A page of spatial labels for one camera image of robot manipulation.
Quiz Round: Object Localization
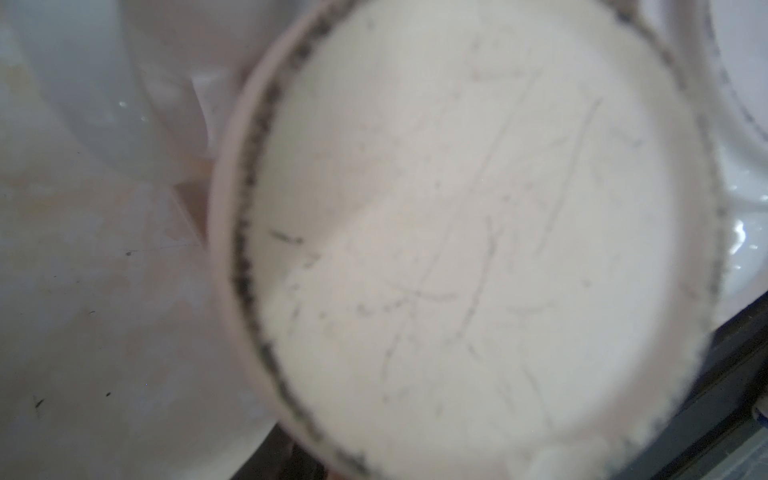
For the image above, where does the peach orange mug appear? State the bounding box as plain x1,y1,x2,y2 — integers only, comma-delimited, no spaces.
208,1,728,479

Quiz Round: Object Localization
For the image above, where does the translucent plastic tray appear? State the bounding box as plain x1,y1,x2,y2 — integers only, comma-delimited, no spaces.
1,31,273,479

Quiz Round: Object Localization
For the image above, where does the white ribbed-bottom mug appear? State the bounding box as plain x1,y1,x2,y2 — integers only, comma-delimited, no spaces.
3,0,305,184

